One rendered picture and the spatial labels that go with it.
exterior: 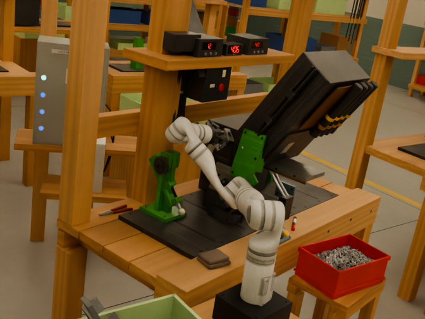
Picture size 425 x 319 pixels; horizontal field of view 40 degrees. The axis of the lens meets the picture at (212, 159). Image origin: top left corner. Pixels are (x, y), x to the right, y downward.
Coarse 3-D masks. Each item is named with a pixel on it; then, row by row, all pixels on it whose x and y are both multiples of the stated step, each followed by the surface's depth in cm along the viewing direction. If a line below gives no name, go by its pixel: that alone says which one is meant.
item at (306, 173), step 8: (280, 160) 261; (288, 160) 262; (264, 168) 256; (272, 168) 253; (280, 168) 250; (288, 168) 251; (296, 168) 253; (304, 168) 255; (312, 168) 256; (288, 176) 248; (296, 176) 246; (304, 176) 245; (312, 176) 247; (320, 176) 253; (304, 184) 244
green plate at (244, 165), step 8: (248, 136) 247; (256, 136) 245; (264, 136) 242; (240, 144) 249; (248, 144) 247; (256, 144) 244; (240, 152) 249; (248, 152) 246; (256, 152) 244; (240, 160) 248; (248, 160) 246; (256, 160) 244; (232, 168) 250; (240, 168) 248; (248, 168) 246; (256, 168) 244; (240, 176) 247
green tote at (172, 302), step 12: (156, 300) 173; (168, 300) 176; (180, 300) 175; (108, 312) 164; (120, 312) 166; (132, 312) 169; (144, 312) 172; (156, 312) 174; (168, 312) 178; (180, 312) 174; (192, 312) 170
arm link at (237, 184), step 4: (232, 180) 217; (236, 180) 215; (240, 180) 211; (244, 180) 211; (228, 184) 216; (232, 184) 215; (236, 184) 214; (240, 184) 209; (244, 184) 205; (248, 184) 206; (228, 188) 215; (232, 188) 214; (236, 188) 213; (240, 188) 201; (244, 188) 198; (232, 192) 213; (236, 192) 213; (236, 196) 198
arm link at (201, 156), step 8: (200, 144) 215; (192, 152) 214; (200, 152) 214; (208, 152) 215; (200, 160) 214; (208, 160) 214; (200, 168) 216; (208, 168) 214; (208, 176) 215; (216, 176) 216; (216, 184) 214; (224, 192) 214; (224, 200) 216; (232, 200) 213
